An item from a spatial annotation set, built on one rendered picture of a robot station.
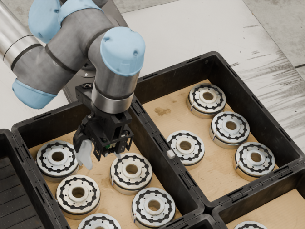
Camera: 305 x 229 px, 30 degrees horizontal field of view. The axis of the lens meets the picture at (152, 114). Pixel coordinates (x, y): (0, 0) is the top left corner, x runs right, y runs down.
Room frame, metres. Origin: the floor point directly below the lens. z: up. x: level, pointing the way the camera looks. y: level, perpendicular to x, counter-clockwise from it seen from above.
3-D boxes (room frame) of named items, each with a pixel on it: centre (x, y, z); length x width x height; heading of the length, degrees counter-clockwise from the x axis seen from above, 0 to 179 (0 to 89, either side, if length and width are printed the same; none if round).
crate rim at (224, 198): (0.88, -0.15, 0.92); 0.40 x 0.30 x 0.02; 40
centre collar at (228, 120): (0.93, -0.21, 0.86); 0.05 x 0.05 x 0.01
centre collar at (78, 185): (0.64, 0.13, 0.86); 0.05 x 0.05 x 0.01
